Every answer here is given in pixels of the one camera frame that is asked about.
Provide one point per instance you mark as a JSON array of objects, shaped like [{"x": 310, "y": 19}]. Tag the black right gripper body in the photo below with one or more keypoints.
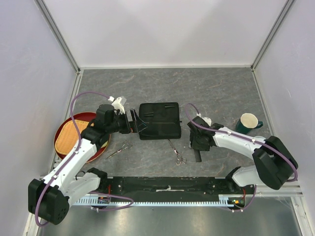
[{"x": 197, "y": 142}]

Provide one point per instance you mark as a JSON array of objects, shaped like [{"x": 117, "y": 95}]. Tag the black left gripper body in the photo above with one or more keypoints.
[{"x": 122, "y": 124}]

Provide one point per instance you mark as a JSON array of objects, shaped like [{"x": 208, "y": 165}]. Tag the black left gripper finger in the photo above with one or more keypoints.
[
  {"x": 140, "y": 125},
  {"x": 134, "y": 116}
]

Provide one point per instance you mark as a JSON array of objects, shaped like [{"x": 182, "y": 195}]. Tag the black straight comb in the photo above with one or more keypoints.
[{"x": 197, "y": 155}]

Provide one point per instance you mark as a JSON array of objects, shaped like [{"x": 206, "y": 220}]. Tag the black zippered tool case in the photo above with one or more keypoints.
[{"x": 162, "y": 120}]

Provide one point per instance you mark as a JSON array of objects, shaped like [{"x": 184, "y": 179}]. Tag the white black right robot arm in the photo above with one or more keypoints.
[{"x": 273, "y": 163}]

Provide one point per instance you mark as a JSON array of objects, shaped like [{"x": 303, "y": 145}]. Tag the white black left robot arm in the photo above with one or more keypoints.
[{"x": 51, "y": 197}]

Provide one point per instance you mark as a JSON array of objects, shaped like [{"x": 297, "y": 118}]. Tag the silver scissors left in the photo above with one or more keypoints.
[{"x": 126, "y": 145}]

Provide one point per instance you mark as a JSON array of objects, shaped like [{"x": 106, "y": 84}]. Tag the silver scissors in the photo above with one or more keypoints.
[
  {"x": 179, "y": 159},
  {"x": 126, "y": 145}
]

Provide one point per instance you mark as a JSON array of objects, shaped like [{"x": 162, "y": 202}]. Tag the silver scissors centre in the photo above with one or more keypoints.
[{"x": 179, "y": 159}]

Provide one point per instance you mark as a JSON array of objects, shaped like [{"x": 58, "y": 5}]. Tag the round red tray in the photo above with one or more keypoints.
[{"x": 82, "y": 120}]

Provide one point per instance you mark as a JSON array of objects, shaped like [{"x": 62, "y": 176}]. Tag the dark green mug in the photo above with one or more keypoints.
[{"x": 247, "y": 123}]

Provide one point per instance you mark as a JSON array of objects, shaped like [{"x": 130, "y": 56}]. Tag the clear plastic cup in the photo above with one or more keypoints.
[{"x": 259, "y": 138}]

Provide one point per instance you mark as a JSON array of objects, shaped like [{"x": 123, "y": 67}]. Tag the woven bamboo mat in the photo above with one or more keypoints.
[{"x": 65, "y": 139}]

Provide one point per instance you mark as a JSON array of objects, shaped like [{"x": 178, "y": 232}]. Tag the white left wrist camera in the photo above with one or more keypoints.
[{"x": 118, "y": 103}]

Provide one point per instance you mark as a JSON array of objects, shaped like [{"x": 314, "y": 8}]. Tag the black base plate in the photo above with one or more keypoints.
[{"x": 172, "y": 188}]

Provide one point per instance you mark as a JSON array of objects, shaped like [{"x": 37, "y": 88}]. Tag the slotted cable duct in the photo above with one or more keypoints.
[{"x": 93, "y": 200}]

